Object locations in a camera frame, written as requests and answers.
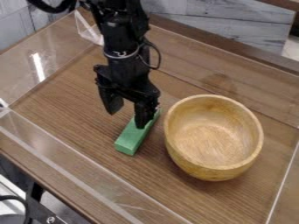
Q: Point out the clear acrylic tray wall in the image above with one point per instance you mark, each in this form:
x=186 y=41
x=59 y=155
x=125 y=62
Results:
x=61 y=143

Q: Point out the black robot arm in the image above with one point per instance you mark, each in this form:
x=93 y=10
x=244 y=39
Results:
x=121 y=19

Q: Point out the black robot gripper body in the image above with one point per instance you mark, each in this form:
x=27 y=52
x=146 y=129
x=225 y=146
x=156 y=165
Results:
x=128 y=74

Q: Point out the brown wooden bowl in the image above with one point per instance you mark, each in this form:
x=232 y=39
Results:
x=214 y=137

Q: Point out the black metal table leg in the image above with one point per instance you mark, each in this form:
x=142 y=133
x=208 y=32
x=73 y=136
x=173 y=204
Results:
x=34 y=196

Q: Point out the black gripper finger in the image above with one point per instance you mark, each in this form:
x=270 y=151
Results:
x=112 y=98
x=145 y=112

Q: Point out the green rectangular block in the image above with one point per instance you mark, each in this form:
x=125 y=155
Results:
x=133 y=136

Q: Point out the clear acrylic corner bracket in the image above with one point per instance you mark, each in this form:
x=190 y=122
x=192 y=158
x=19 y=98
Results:
x=89 y=31

